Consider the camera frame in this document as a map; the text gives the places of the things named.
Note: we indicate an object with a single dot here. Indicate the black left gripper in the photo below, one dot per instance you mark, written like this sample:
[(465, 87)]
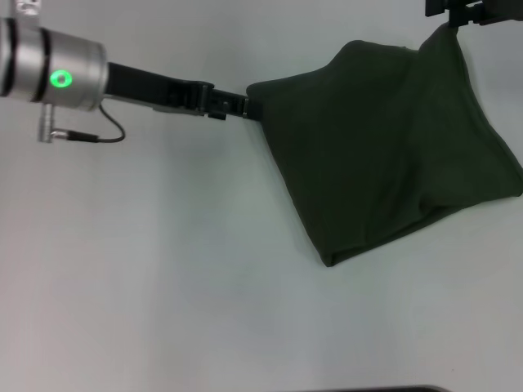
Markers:
[(155, 92)]

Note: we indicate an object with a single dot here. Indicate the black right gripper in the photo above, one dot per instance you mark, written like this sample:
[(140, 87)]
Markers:
[(498, 12)]

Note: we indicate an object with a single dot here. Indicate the dark green FREE t-shirt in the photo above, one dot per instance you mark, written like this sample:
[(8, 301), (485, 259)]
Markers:
[(367, 143)]

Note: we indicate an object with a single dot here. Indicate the silver camera mount bracket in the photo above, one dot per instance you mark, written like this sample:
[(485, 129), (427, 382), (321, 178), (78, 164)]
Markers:
[(26, 8)]

